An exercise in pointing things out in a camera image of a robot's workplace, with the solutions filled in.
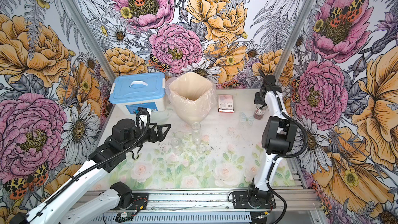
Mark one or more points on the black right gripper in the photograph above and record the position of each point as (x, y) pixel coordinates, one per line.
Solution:
(256, 99)

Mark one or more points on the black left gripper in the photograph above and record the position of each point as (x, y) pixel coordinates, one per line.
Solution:
(159, 137)

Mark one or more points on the tall jar with white lid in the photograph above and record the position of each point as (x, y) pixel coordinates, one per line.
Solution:
(260, 111)

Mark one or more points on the clear jar with dried flowers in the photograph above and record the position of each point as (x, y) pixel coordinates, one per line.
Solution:
(196, 133)

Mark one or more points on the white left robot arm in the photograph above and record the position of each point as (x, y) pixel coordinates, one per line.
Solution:
(126, 136)

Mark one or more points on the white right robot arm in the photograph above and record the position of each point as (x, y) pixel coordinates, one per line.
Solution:
(277, 140)

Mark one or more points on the pink tea packet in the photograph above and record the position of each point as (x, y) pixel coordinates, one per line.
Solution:
(225, 103)

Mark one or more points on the bin with plastic liner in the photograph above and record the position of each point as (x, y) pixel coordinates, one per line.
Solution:
(192, 96)

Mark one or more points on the blue lidded storage box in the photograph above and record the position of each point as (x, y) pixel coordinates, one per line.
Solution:
(147, 90)

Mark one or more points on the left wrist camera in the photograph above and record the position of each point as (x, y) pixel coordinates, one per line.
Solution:
(142, 115)

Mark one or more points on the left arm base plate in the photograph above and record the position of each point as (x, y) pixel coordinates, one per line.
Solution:
(135, 201)

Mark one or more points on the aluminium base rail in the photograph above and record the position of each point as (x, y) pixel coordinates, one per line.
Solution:
(211, 206)

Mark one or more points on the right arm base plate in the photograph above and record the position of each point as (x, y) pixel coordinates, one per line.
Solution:
(243, 200)

